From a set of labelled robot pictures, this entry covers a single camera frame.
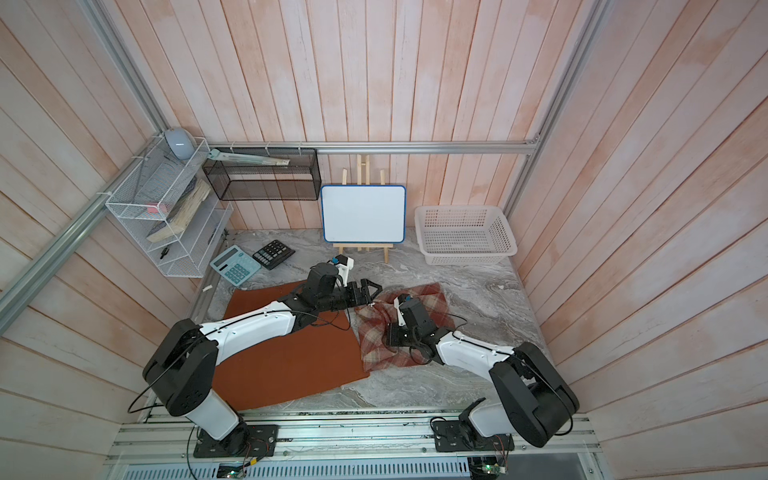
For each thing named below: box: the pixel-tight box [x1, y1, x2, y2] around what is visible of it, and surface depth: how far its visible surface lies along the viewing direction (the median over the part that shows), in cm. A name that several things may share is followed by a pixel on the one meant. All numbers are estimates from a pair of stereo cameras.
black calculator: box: [252, 240, 296, 270], surface depth 113 cm
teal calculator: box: [210, 245, 263, 287], surface depth 109 cm
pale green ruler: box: [207, 148, 290, 166], surface depth 92 cm
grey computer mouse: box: [164, 128, 196, 160], surface depth 84 cm
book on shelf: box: [146, 178, 211, 243], surface depth 82 cm
